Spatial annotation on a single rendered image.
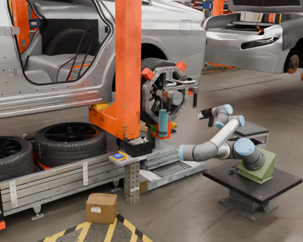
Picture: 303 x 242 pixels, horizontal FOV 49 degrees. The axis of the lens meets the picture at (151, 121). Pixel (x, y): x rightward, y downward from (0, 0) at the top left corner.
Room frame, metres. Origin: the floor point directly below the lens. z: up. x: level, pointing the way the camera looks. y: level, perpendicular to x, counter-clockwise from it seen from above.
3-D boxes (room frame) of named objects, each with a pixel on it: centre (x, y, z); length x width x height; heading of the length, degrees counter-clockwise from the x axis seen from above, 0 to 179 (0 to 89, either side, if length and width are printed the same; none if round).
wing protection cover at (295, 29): (5.51, -2.22, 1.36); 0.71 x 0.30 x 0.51; 129
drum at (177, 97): (3.14, -0.18, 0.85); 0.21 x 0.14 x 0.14; 39
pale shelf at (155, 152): (2.65, 0.13, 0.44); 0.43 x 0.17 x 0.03; 129
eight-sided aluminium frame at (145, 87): (3.20, -0.13, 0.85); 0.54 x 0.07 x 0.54; 129
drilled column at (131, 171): (2.63, 0.16, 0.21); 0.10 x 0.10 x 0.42; 39
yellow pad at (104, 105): (3.26, 0.53, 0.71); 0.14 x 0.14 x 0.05; 39
